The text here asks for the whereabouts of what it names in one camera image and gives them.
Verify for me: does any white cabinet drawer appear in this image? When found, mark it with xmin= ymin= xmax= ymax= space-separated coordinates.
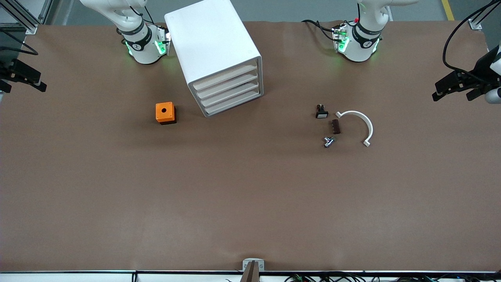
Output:
xmin=197 ymin=70 xmax=260 ymax=99
xmin=193 ymin=59 xmax=260 ymax=91
xmin=204 ymin=89 xmax=261 ymax=116
xmin=200 ymin=80 xmax=261 ymax=107

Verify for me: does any white drawer cabinet shell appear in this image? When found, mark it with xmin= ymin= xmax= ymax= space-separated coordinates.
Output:
xmin=164 ymin=0 xmax=264 ymax=118

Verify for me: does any orange box with hole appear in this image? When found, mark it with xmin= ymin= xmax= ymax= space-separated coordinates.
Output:
xmin=155 ymin=102 xmax=177 ymax=125

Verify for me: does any aluminium frame profile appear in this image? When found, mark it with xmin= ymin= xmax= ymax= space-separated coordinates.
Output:
xmin=0 ymin=0 xmax=53 ymax=35
xmin=468 ymin=0 xmax=501 ymax=31

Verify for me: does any white curved arc bracket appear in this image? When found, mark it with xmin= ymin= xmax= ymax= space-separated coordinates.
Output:
xmin=335 ymin=110 xmax=374 ymax=148

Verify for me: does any black base cable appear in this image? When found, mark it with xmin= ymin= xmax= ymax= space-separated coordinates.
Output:
xmin=301 ymin=19 xmax=338 ymax=42
xmin=129 ymin=2 xmax=157 ymax=26

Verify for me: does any white table edge rail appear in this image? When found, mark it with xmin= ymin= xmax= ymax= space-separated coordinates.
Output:
xmin=0 ymin=270 xmax=501 ymax=282

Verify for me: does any tangled cable bundle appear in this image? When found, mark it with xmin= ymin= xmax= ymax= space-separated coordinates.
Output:
xmin=284 ymin=274 xmax=501 ymax=282

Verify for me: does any grey metal mounting bracket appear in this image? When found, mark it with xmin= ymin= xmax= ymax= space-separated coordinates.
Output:
xmin=242 ymin=258 xmax=265 ymax=272

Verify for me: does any brown wedge post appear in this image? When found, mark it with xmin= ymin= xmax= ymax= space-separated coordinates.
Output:
xmin=240 ymin=261 xmax=261 ymax=282

